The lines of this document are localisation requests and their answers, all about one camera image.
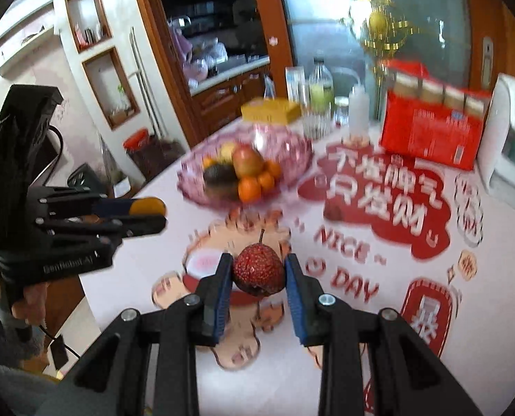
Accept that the long silver door handle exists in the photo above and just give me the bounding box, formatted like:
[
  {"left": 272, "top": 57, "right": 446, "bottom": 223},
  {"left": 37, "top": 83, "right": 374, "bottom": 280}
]
[{"left": 129, "top": 26, "right": 164, "bottom": 140}]

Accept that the red apple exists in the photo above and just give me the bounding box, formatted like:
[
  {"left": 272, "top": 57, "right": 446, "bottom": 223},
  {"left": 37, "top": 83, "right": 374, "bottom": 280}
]
[{"left": 232, "top": 145, "right": 265, "bottom": 179}]

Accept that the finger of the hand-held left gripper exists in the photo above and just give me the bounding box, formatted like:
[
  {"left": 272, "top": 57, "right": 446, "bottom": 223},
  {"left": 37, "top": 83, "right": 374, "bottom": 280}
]
[
  {"left": 36, "top": 188, "right": 132, "bottom": 218},
  {"left": 36, "top": 214, "right": 168, "bottom": 249}
]

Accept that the large orange mandarin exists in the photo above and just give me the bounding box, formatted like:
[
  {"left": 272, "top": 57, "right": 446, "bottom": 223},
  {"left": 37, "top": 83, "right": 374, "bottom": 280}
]
[{"left": 237, "top": 176, "right": 263, "bottom": 204}]

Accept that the white countertop appliance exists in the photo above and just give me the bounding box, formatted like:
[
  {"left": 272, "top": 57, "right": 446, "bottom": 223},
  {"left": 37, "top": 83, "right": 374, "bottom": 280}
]
[{"left": 476, "top": 73, "right": 515, "bottom": 216}]

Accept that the silver door handle plate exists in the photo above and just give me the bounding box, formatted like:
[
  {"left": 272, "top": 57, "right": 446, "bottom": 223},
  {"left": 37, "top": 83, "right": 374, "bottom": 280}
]
[{"left": 480, "top": 37, "right": 495, "bottom": 92}]

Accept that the yellow-green pear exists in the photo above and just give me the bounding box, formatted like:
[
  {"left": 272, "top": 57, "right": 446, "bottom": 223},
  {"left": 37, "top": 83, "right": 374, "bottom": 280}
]
[{"left": 218, "top": 142, "right": 240, "bottom": 164}]

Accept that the small wall niche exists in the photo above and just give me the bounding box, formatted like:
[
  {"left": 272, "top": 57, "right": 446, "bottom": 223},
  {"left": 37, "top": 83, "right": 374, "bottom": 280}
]
[{"left": 63, "top": 0, "right": 113, "bottom": 54}]

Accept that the red pack of paper cups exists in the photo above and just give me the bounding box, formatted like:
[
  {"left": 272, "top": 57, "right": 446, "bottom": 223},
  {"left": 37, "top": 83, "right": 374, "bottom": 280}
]
[{"left": 379, "top": 61, "right": 493, "bottom": 171}]

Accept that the pink hanging cloth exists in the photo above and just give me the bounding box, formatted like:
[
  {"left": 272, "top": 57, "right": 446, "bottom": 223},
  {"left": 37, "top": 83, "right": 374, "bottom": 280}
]
[{"left": 168, "top": 16, "right": 194, "bottom": 67}]

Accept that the small glass jar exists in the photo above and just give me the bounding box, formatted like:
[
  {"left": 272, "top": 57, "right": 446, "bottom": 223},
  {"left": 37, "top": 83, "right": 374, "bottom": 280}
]
[{"left": 333, "top": 96, "right": 350, "bottom": 126}]

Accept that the wooden door frame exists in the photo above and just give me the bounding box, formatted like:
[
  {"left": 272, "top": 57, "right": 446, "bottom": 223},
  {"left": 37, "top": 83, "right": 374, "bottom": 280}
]
[{"left": 128, "top": 0, "right": 295, "bottom": 148}]

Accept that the clear glass tumbler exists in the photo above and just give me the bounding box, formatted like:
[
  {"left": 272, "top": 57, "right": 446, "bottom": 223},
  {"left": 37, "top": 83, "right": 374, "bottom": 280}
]
[{"left": 303, "top": 84, "right": 333, "bottom": 140}]

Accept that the small orange mandarin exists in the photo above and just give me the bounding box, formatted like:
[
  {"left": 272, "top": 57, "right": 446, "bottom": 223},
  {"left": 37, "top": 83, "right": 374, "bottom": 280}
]
[{"left": 128, "top": 197, "right": 168, "bottom": 217}]

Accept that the white and blue carton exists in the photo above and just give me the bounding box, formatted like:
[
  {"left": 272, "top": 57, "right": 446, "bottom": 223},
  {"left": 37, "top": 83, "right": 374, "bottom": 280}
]
[{"left": 286, "top": 66, "right": 307, "bottom": 105}]

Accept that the large wall niche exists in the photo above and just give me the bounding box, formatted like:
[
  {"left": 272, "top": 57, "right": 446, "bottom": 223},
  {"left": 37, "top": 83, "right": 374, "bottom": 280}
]
[{"left": 82, "top": 46, "right": 141, "bottom": 130}]

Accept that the person's grey clothing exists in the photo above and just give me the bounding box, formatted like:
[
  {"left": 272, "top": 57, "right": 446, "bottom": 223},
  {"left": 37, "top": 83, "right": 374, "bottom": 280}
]
[{"left": 0, "top": 355, "right": 81, "bottom": 416}]

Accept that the dark avocado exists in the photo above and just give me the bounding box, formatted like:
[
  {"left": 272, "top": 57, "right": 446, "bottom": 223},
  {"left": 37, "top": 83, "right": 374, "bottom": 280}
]
[{"left": 203, "top": 162, "right": 240, "bottom": 198}]

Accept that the white squeeze bottle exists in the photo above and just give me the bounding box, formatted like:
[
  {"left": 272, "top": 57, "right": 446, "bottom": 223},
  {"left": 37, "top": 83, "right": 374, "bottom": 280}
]
[{"left": 348, "top": 84, "right": 371, "bottom": 131}]

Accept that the gold hanging ornament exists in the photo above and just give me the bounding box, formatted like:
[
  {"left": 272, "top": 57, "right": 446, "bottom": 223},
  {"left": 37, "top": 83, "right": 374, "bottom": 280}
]
[{"left": 348, "top": 0, "right": 419, "bottom": 79}]

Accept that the dark small appliance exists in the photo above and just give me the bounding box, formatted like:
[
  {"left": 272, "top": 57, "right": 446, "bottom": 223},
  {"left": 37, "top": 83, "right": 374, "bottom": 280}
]
[{"left": 67, "top": 162, "right": 107, "bottom": 197}]

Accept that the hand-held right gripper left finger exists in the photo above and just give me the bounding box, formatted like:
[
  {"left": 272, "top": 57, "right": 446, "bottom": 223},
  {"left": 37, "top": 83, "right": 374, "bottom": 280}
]
[{"left": 36, "top": 252, "right": 234, "bottom": 416}]

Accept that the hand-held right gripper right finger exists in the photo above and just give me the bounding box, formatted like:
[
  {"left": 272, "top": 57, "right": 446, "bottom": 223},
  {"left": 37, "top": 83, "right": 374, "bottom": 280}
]
[{"left": 283, "top": 252, "right": 483, "bottom": 416}]

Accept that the clear bottle with green liquid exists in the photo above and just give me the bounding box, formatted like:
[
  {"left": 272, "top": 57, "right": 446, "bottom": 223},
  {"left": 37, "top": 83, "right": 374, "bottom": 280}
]
[{"left": 308, "top": 57, "right": 335, "bottom": 114}]

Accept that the pink glass fruit bowl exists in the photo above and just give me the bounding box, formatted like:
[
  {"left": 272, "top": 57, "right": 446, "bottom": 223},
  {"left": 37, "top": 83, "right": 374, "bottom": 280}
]
[{"left": 177, "top": 123, "right": 315, "bottom": 207}]

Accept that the yellow flat box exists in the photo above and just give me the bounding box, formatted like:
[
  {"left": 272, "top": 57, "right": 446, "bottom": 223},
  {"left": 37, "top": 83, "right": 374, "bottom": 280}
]
[{"left": 241, "top": 97, "right": 302, "bottom": 124}]

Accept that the jar with red lid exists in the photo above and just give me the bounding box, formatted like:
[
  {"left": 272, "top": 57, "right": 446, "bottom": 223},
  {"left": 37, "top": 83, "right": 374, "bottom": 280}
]
[{"left": 123, "top": 129, "right": 164, "bottom": 179}]

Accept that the black cable with connector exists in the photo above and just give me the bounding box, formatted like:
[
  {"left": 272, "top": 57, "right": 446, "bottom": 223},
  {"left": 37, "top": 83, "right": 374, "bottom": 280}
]
[{"left": 36, "top": 321, "right": 84, "bottom": 370}]

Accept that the person's left hand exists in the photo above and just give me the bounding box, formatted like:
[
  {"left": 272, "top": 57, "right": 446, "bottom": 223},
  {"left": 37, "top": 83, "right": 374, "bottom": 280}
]
[{"left": 0, "top": 269, "right": 49, "bottom": 327}]

